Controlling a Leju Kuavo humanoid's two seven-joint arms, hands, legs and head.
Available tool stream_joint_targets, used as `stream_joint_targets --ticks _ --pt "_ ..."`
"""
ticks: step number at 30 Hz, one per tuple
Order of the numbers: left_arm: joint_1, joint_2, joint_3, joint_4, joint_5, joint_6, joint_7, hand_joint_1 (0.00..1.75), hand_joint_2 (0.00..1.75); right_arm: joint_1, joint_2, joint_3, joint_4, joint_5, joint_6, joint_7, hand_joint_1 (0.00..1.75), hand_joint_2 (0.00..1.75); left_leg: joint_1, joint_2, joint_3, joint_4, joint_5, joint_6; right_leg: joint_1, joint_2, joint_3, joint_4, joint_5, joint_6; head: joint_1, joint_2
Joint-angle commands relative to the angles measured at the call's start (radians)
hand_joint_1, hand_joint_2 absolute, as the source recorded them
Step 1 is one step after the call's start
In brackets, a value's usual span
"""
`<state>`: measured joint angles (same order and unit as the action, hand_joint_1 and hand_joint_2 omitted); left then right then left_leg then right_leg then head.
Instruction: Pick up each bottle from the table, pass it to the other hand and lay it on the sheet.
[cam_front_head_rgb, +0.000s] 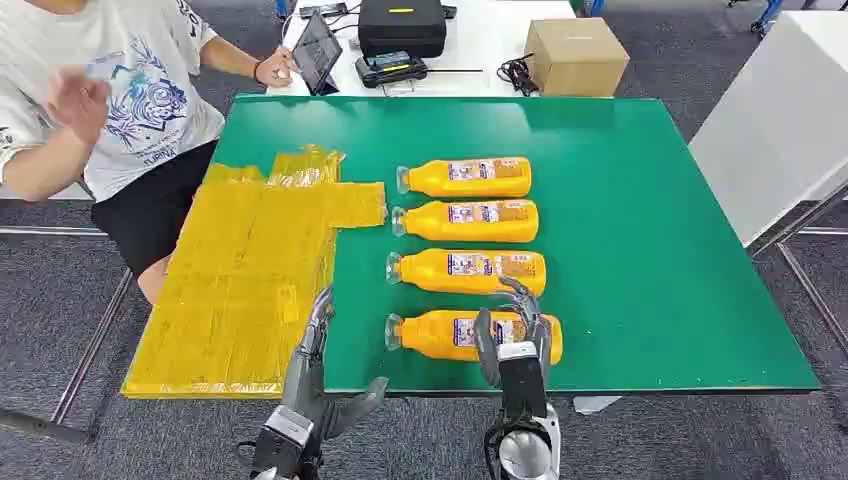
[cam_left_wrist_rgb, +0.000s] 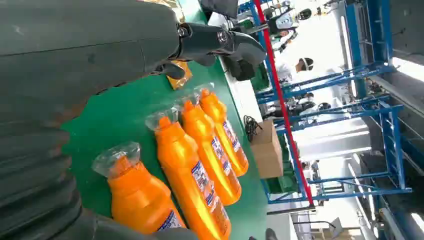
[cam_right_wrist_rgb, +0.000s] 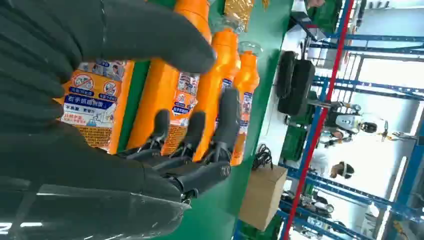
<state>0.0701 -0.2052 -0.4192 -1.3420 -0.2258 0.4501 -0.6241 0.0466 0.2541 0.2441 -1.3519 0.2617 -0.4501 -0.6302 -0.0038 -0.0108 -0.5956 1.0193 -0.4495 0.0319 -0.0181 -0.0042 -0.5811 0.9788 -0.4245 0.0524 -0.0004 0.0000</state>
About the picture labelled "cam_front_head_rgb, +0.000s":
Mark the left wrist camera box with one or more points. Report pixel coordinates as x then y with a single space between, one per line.
285 444

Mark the person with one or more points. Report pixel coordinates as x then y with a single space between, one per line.
132 99

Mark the brown cardboard box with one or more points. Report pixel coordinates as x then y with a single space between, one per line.
576 60

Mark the white table with equipment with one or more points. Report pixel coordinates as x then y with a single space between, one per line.
484 36

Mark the black carrying case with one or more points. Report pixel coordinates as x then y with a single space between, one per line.
401 30

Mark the orange drink bottle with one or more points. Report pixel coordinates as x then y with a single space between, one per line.
430 179
430 222
424 336
424 272

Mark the person's right hand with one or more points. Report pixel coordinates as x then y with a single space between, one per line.
79 102

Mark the person's left hand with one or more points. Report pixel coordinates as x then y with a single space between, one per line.
275 67

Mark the empty white table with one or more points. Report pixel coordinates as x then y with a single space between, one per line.
775 119

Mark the white table foot pad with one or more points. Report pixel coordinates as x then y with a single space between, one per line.
596 404

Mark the black handheld controller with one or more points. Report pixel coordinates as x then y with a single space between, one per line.
391 69

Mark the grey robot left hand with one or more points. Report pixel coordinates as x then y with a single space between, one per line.
305 391

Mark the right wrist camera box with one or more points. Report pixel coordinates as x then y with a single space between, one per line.
523 387

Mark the green table mat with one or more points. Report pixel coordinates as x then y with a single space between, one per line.
629 232

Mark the grey metal table frame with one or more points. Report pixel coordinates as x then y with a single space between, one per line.
808 285
93 344

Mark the small black flat device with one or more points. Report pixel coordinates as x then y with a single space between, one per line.
322 10

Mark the yellow plastic sheet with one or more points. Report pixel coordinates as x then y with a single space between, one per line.
232 298

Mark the black tablet on stand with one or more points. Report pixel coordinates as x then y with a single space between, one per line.
316 53

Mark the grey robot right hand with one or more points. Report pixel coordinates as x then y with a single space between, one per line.
485 344

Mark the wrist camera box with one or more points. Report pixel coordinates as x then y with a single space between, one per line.
523 387
285 444

